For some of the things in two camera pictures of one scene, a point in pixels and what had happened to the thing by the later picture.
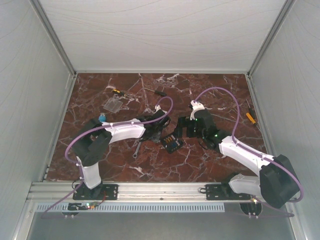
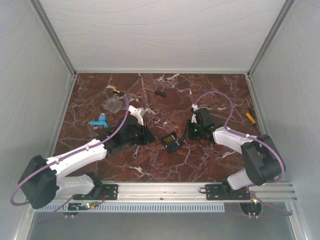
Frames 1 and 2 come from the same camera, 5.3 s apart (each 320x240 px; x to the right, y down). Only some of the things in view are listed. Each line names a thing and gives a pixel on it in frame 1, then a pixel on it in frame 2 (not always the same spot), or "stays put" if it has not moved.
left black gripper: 156,139 to 148,137
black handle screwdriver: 159,93 stays put
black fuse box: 172,142 stays put
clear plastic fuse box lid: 113,105 stays put
